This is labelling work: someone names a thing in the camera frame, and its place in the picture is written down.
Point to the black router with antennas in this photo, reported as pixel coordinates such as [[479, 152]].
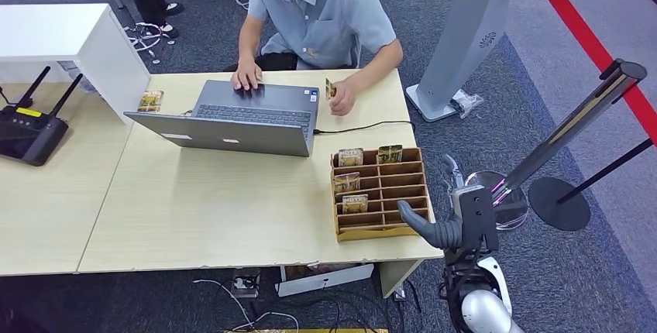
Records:
[[31, 133]]

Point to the person's left forearm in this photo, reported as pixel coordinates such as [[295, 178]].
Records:
[[377, 66]]

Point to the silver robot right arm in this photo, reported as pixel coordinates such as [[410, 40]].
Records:
[[485, 310]]

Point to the white cabinet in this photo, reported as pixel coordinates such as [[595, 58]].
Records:
[[77, 38]]

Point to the clear plastic bag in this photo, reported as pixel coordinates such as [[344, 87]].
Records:
[[467, 102]]

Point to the grey kiosk stand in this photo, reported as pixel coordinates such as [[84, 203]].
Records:
[[467, 28]]

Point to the person's right hand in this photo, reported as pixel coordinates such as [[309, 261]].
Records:
[[247, 75]]

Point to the seated person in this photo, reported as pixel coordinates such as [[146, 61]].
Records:
[[328, 12]]

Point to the person's left hand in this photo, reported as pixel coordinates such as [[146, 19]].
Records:
[[345, 99]]

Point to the stanchion with chrome base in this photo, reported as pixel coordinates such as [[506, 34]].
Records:
[[564, 135]]

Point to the wooden card rack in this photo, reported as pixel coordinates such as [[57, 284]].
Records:
[[395, 192]]

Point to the hotel card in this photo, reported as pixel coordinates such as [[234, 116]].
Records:
[[150, 101], [390, 154], [355, 204], [347, 182], [350, 158], [330, 88]]

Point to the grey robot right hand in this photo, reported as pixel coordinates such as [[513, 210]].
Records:
[[423, 228]]

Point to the red barrier strip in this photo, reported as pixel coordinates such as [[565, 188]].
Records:
[[580, 33]]

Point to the white flat box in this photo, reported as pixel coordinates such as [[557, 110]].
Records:
[[328, 278]]

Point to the stanchion with black base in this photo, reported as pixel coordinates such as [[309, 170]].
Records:
[[557, 205]]

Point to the wooden table leg panel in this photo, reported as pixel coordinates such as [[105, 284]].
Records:
[[395, 277]]

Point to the person's right forearm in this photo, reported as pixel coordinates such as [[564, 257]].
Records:
[[250, 41]]

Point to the grey laptop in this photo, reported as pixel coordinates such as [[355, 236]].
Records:
[[256, 110]]

